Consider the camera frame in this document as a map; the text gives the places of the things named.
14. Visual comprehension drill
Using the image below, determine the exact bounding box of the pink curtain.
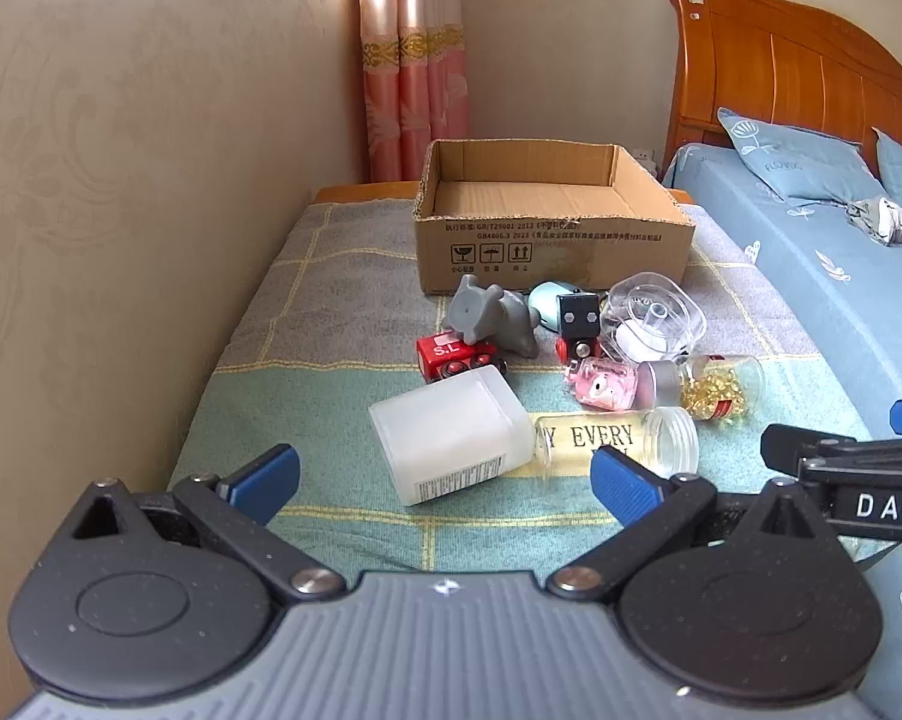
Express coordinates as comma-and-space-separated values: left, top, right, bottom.
356, 0, 473, 185

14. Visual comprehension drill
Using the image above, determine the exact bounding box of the blue flower print pillow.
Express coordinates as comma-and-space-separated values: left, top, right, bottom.
717, 106, 887, 203

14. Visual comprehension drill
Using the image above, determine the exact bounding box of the pale teal egg-shaped toy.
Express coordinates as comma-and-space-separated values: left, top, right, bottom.
527, 280, 583, 332

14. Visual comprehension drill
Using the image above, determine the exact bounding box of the red toy train car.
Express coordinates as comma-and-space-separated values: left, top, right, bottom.
416, 330, 508, 385

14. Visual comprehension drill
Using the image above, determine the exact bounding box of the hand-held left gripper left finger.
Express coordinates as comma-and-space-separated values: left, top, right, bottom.
61, 444, 347, 602

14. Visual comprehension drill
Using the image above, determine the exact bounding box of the bottle of golden capsules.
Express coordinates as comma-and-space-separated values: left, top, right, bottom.
637, 354, 765, 425

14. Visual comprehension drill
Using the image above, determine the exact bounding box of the white plastic container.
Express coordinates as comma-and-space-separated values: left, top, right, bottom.
368, 364, 536, 507

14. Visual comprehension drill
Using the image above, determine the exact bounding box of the grey green checked blanket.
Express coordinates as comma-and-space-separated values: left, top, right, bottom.
170, 199, 872, 578

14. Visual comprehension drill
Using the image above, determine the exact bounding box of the crumpled grey white cloth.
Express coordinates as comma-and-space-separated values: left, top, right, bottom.
844, 195, 902, 247

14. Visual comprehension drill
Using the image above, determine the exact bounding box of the cardboard box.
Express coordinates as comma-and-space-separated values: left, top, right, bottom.
412, 139, 697, 295

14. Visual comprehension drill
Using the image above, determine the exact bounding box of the clear jar with lettering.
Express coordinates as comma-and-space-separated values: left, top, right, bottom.
532, 406, 701, 481

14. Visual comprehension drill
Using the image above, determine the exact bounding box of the grey rubber animal toy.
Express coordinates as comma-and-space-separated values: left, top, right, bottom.
447, 275, 542, 361

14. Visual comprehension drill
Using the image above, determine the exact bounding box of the black toy train car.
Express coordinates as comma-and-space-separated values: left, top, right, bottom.
554, 291, 602, 362

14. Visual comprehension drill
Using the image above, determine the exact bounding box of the wooden headboard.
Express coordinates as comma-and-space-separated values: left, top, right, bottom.
665, 0, 902, 173

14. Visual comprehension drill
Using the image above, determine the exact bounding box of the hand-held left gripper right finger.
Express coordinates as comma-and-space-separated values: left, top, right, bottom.
547, 445, 842, 605

